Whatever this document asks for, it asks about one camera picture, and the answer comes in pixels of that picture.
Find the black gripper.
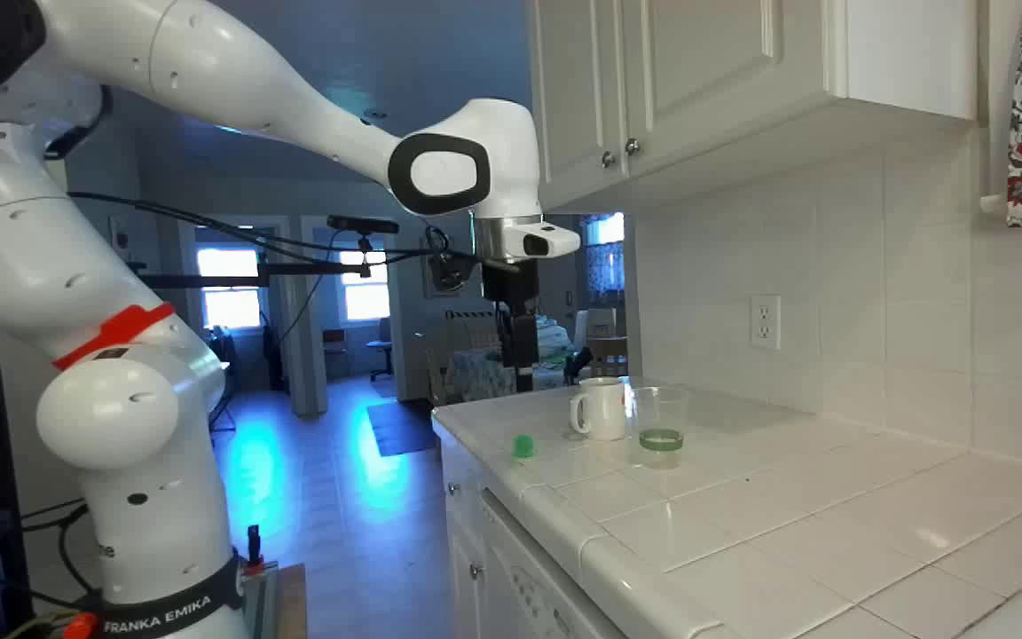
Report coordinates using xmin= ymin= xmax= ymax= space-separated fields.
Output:
xmin=484 ymin=254 xmax=544 ymax=372

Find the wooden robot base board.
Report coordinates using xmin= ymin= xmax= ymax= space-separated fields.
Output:
xmin=239 ymin=562 xmax=312 ymax=639

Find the clear glass cup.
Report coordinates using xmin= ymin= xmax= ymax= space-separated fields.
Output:
xmin=628 ymin=384 xmax=692 ymax=468

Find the folded white towels stack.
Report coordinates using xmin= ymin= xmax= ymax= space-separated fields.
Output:
xmin=532 ymin=312 xmax=575 ymax=365

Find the white ceramic mug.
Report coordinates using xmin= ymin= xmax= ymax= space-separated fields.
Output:
xmin=569 ymin=372 xmax=637 ymax=442

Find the dark floor rug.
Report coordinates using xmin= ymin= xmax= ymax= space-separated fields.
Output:
xmin=367 ymin=398 xmax=440 ymax=460

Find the narrow bright window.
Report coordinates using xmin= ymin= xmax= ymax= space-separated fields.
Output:
xmin=342 ymin=246 xmax=393 ymax=325

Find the white lower counter cabinet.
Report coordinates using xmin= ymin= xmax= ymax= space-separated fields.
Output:
xmin=433 ymin=421 xmax=628 ymax=639

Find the black boom pole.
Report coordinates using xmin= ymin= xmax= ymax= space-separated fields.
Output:
xmin=134 ymin=257 xmax=375 ymax=291

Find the wide bright window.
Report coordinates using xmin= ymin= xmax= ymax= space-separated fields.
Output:
xmin=197 ymin=246 xmax=266 ymax=334

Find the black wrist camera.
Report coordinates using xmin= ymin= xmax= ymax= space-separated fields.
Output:
xmin=422 ymin=246 xmax=476 ymax=294

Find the black camera on boom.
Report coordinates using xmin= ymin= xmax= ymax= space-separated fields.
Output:
xmin=324 ymin=212 xmax=400 ymax=237

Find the white wall outlet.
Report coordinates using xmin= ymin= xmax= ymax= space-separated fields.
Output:
xmin=749 ymin=291 xmax=788 ymax=351

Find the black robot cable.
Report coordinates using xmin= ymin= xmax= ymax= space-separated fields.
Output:
xmin=64 ymin=186 xmax=491 ymax=270

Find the white upper wall cabinet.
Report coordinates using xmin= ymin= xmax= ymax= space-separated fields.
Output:
xmin=524 ymin=0 xmax=980 ymax=216

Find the black floor cable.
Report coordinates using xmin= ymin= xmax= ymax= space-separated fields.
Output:
xmin=14 ymin=492 xmax=102 ymax=598

